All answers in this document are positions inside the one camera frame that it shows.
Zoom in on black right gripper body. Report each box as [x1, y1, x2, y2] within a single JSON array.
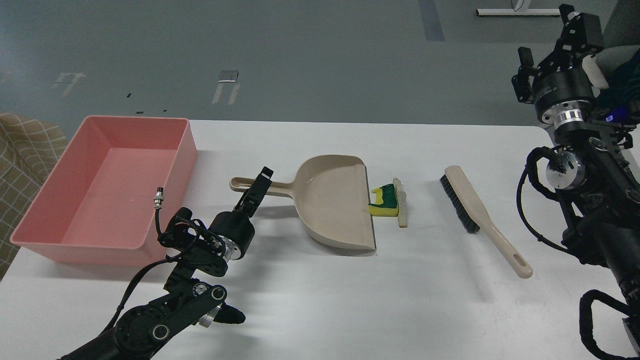
[[532, 67, 595, 125]]

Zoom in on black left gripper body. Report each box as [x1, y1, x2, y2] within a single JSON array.
[[209, 210, 255, 261]]

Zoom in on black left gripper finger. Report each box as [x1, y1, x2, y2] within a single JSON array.
[[253, 167, 274, 201], [233, 177, 263, 217]]

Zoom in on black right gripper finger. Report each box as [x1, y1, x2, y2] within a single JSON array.
[[511, 47, 538, 104], [537, 4, 604, 76]]

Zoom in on beige plastic dustpan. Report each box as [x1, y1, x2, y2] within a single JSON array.
[[229, 154, 377, 250]]

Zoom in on yellow green sponge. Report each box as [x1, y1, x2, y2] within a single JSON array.
[[368, 183, 399, 217]]

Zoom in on beige hand brush black bristles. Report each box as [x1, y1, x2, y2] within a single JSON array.
[[439, 165, 534, 280]]

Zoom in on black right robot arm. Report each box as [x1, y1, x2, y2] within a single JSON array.
[[511, 4, 639, 360]]

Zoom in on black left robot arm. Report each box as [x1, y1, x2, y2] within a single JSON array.
[[62, 167, 274, 360]]

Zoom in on pink plastic bin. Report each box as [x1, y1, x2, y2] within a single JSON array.
[[10, 115, 198, 266]]

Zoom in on white office chair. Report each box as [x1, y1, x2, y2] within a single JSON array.
[[582, 0, 640, 91]]

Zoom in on person in dark clothes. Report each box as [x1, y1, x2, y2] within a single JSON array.
[[597, 50, 640, 125]]

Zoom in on beige checked cloth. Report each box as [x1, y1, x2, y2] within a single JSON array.
[[0, 111, 67, 277]]

